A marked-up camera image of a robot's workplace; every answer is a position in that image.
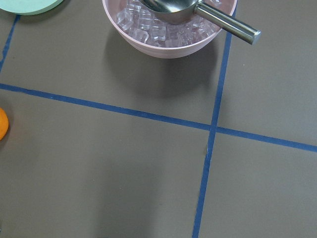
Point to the light green plate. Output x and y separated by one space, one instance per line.
28 7

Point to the pink bowl with ice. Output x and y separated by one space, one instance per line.
113 7

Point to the steel ice scoop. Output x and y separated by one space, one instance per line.
180 11

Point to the orange mandarin fruit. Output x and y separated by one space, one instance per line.
4 123

